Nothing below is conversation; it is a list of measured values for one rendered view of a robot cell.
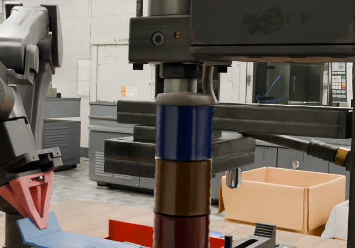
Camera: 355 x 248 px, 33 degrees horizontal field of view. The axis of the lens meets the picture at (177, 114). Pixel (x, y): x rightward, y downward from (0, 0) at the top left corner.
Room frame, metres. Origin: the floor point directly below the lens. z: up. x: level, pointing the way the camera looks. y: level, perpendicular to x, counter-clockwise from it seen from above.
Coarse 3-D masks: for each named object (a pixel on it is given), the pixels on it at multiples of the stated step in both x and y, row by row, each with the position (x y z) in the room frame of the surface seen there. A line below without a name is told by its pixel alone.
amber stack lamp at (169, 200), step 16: (160, 160) 0.38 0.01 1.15; (176, 160) 0.38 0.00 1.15; (192, 160) 0.38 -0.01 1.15; (208, 160) 0.38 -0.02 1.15; (160, 176) 0.38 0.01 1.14; (176, 176) 0.37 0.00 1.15; (192, 176) 0.37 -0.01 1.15; (208, 176) 0.38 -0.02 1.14; (160, 192) 0.38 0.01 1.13; (176, 192) 0.37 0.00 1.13; (192, 192) 0.37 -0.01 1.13; (208, 192) 0.38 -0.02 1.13; (160, 208) 0.38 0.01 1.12; (176, 208) 0.37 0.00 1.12; (192, 208) 0.37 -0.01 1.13; (208, 208) 0.38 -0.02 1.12
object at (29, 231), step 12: (48, 216) 0.83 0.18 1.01; (24, 228) 0.78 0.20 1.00; (36, 228) 0.80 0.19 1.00; (48, 228) 0.82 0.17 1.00; (60, 228) 0.83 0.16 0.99; (24, 240) 0.78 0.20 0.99; (36, 240) 0.78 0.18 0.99; (48, 240) 0.78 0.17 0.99; (60, 240) 0.78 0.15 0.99; (72, 240) 0.79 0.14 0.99; (84, 240) 0.79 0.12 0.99; (96, 240) 0.79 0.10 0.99
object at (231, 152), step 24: (168, 72) 0.66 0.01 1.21; (192, 72) 0.66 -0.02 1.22; (120, 120) 0.67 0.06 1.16; (144, 120) 0.66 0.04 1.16; (216, 120) 0.61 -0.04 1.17; (240, 120) 0.60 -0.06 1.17; (264, 120) 0.58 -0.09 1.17; (288, 120) 0.57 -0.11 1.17; (312, 120) 0.56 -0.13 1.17; (336, 120) 0.55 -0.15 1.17; (120, 144) 0.63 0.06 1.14; (144, 144) 0.61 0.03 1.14; (216, 144) 0.65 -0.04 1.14; (240, 144) 0.70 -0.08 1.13; (120, 168) 0.63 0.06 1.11; (144, 168) 0.61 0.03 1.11; (216, 168) 0.65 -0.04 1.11; (240, 168) 0.72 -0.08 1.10
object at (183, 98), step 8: (160, 96) 0.38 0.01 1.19; (168, 96) 0.37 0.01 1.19; (176, 96) 0.37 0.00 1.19; (184, 96) 0.37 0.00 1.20; (192, 96) 0.37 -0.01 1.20; (200, 96) 0.37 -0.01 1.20; (208, 96) 0.38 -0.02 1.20; (184, 104) 0.37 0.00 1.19; (192, 104) 0.37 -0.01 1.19; (200, 104) 0.37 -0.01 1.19; (208, 104) 0.37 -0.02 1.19
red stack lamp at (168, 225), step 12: (156, 216) 0.38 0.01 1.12; (168, 216) 0.37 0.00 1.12; (180, 216) 0.37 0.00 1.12; (192, 216) 0.37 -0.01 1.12; (204, 216) 0.38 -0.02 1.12; (156, 228) 0.38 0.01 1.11; (168, 228) 0.37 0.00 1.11; (180, 228) 0.37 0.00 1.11; (192, 228) 0.37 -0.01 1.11; (204, 228) 0.38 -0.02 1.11; (156, 240) 0.38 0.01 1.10; (168, 240) 0.37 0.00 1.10; (180, 240) 0.37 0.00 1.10; (192, 240) 0.37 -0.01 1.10; (204, 240) 0.38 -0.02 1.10
